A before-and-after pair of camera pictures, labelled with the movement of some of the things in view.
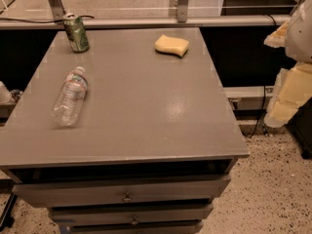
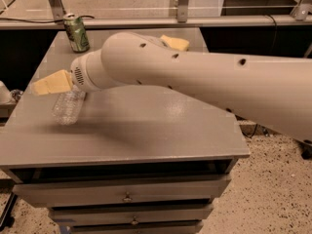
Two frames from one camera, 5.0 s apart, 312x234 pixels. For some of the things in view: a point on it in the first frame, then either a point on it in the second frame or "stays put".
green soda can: (76, 32) stays put
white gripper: (300, 36) → (79, 73)
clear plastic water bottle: (66, 109) stays put
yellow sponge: (171, 45) stays put
